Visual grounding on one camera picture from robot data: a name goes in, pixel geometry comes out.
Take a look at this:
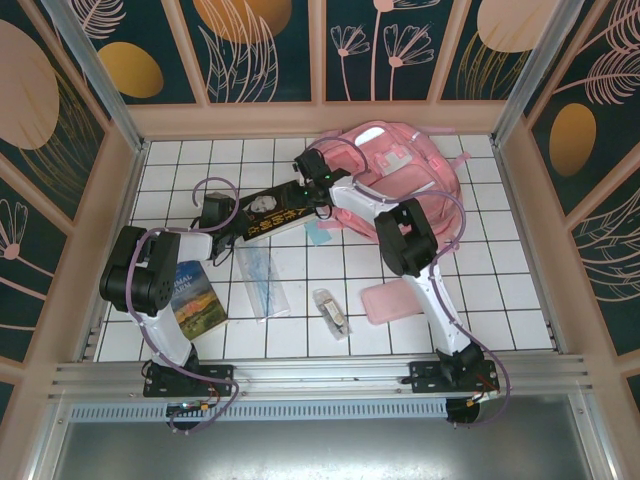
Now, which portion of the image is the black book with portrait cover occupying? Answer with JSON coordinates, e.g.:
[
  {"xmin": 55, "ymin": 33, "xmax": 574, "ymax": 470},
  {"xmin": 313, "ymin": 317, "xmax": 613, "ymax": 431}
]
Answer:
[{"xmin": 232, "ymin": 180, "xmax": 321, "ymax": 245}]

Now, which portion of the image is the landscape cover paperback book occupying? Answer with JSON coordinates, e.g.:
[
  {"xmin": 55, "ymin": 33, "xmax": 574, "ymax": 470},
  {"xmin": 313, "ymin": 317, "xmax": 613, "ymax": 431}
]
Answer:
[{"xmin": 169, "ymin": 259, "xmax": 229, "ymax": 342}]

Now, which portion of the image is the pink student backpack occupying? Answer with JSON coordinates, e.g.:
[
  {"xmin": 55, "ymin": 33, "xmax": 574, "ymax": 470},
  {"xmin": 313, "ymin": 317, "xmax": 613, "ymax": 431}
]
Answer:
[{"xmin": 304, "ymin": 121, "xmax": 474, "ymax": 246}]

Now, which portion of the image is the clear bag of blue pens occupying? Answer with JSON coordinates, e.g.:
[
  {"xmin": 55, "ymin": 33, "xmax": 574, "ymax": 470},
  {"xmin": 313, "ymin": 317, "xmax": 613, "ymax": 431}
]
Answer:
[{"xmin": 234, "ymin": 245, "xmax": 292, "ymax": 325}]

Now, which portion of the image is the small clear bag of stationery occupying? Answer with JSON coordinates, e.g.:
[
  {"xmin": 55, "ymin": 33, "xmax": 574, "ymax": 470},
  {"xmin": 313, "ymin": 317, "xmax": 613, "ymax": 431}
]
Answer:
[{"xmin": 312, "ymin": 288, "xmax": 353, "ymax": 344}]

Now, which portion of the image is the light blue sticky note pad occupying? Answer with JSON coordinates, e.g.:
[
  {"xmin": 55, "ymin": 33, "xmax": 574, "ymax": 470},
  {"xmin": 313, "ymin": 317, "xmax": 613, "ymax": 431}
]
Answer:
[{"xmin": 303, "ymin": 219, "xmax": 334, "ymax": 247}]

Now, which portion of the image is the pink pencil case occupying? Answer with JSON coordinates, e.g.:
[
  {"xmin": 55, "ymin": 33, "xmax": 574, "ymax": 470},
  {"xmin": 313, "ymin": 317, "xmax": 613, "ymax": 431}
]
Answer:
[{"xmin": 360, "ymin": 278, "xmax": 427, "ymax": 326}]

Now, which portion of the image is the small wiring connector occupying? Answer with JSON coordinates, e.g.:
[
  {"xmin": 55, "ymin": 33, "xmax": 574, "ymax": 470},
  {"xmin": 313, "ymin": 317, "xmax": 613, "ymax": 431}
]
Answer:
[
  {"xmin": 166, "ymin": 399, "xmax": 214, "ymax": 417},
  {"xmin": 464, "ymin": 387, "xmax": 501, "ymax": 407}
]

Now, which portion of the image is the grey metal sheet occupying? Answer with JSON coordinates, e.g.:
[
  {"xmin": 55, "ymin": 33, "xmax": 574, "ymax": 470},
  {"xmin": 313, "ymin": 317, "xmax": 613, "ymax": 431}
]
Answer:
[{"xmin": 29, "ymin": 394, "xmax": 619, "ymax": 480}]

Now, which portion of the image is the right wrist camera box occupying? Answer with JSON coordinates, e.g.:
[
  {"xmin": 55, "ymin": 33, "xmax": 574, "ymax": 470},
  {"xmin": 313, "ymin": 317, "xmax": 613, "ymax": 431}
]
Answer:
[{"xmin": 293, "ymin": 148, "xmax": 327, "ymax": 175}]

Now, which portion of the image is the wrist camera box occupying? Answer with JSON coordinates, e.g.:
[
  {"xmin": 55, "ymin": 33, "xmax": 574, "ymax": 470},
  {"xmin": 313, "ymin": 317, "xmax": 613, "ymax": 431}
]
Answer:
[
  {"xmin": 201, "ymin": 195, "xmax": 237, "ymax": 229},
  {"xmin": 293, "ymin": 148, "xmax": 327, "ymax": 175}
]

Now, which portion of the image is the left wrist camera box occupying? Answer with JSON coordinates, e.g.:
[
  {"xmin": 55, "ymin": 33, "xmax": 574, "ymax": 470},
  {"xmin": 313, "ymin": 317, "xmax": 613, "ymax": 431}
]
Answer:
[{"xmin": 201, "ymin": 195, "xmax": 237, "ymax": 229}]

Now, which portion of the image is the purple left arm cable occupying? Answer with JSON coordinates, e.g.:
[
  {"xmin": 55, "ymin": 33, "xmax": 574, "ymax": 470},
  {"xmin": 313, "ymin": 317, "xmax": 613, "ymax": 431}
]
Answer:
[{"xmin": 127, "ymin": 177, "xmax": 242, "ymax": 435}]

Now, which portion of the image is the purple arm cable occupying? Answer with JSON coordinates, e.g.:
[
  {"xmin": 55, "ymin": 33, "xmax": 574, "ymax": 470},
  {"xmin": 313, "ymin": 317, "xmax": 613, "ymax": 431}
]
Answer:
[
  {"xmin": 305, "ymin": 135, "xmax": 513, "ymax": 432},
  {"xmin": 127, "ymin": 177, "xmax": 242, "ymax": 435}
]

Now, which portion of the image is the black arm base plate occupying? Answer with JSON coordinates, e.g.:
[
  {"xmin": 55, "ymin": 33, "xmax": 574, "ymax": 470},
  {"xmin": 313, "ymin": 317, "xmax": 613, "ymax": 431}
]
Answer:
[
  {"xmin": 143, "ymin": 363, "xmax": 236, "ymax": 399},
  {"xmin": 408, "ymin": 359, "xmax": 501, "ymax": 397}
]

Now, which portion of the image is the aluminium mounting rail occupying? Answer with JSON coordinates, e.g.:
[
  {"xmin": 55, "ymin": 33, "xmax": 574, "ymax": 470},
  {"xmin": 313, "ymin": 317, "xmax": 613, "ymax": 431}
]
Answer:
[{"xmin": 47, "ymin": 353, "xmax": 599, "ymax": 401}]

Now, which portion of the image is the slotted grey cable duct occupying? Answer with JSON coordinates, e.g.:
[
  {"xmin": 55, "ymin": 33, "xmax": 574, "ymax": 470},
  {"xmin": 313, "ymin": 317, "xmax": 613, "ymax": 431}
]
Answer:
[{"xmin": 69, "ymin": 401, "xmax": 450, "ymax": 422}]

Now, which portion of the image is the aluminium frame post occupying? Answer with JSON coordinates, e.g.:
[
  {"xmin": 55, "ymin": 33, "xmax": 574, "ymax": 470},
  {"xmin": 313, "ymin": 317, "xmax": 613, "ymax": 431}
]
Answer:
[
  {"xmin": 492, "ymin": 0, "xmax": 600, "ymax": 147},
  {"xmin": 38, "ymin": 0, "xmax": 150, "ymax": 154}
]

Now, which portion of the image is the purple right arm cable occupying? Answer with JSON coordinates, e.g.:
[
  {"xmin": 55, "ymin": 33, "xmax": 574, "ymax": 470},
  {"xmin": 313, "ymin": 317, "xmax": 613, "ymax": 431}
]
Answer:
[{"xmin": 305, "ymin": 135, "xmax": 513, "ymax": 432}]

